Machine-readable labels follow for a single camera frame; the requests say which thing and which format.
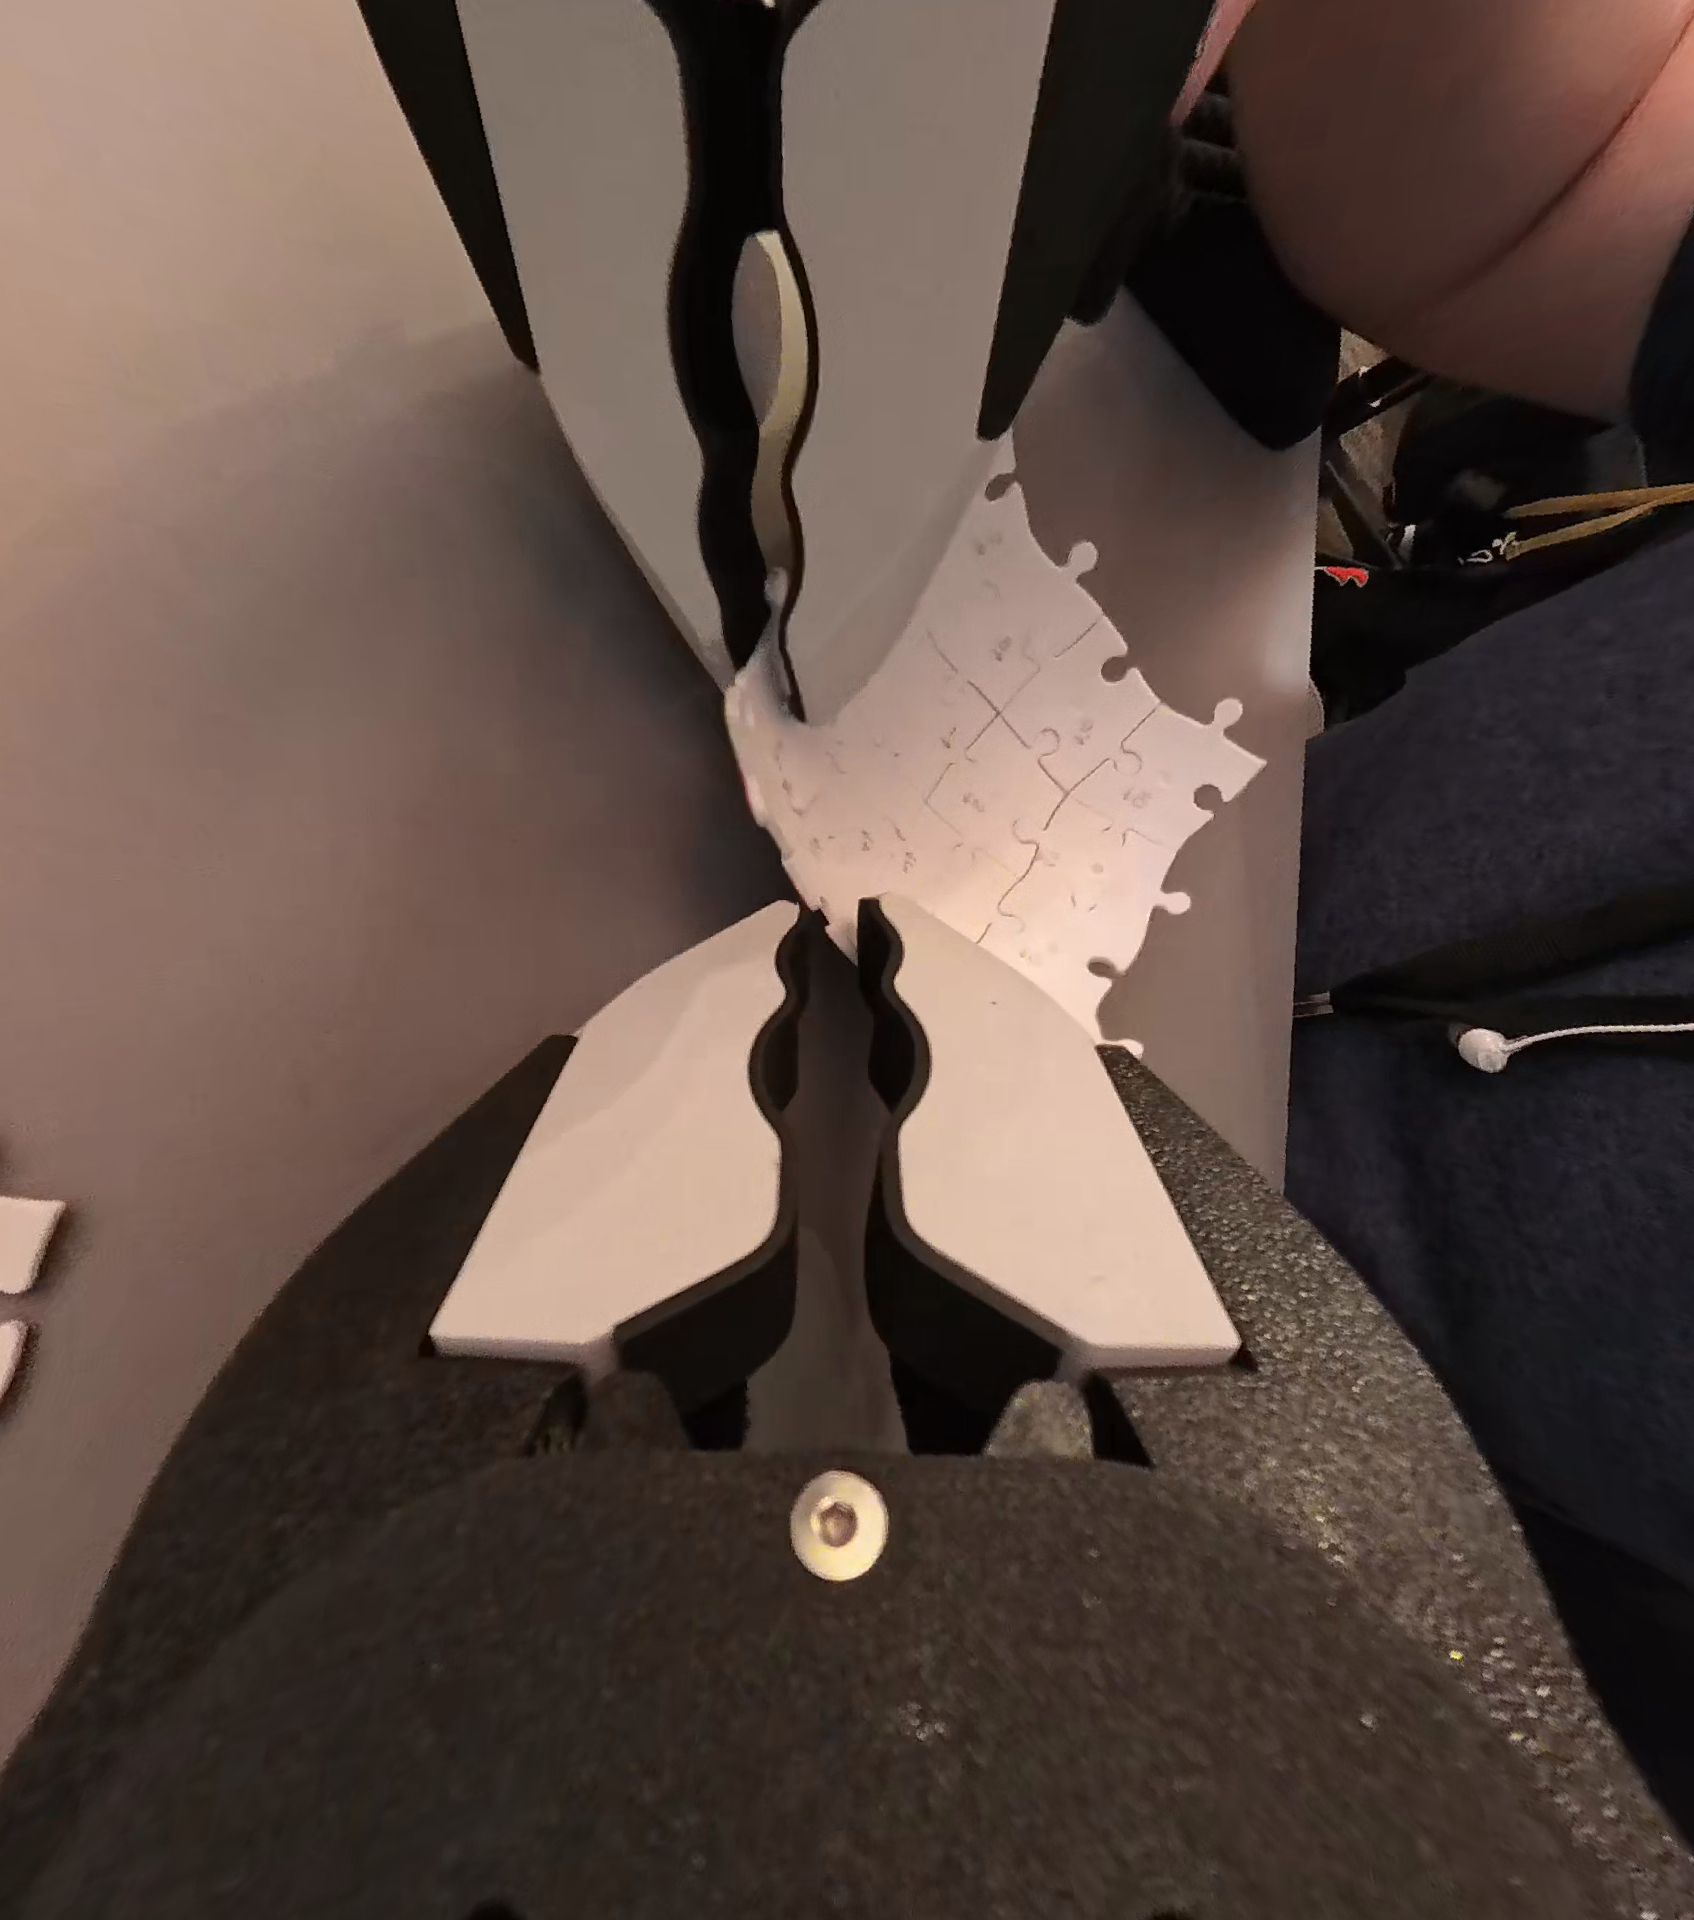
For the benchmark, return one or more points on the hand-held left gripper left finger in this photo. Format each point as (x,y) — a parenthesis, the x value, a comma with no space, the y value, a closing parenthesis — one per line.
(622,1201)

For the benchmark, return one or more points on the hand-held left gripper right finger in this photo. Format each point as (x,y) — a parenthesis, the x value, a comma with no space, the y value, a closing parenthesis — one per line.
(1058,1201)

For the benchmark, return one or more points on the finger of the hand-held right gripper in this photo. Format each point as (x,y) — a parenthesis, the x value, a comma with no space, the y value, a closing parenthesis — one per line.
(909,270)
(593,240)

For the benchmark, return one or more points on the assembled white puzzle section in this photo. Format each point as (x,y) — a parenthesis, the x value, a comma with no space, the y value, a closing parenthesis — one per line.
(1028,751)

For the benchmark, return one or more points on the person's right forearm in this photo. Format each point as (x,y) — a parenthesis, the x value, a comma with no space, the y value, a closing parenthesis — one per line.
(1479,181)

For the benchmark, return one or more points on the black chair armrest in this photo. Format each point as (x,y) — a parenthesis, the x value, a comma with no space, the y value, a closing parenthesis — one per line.
(1238,316)

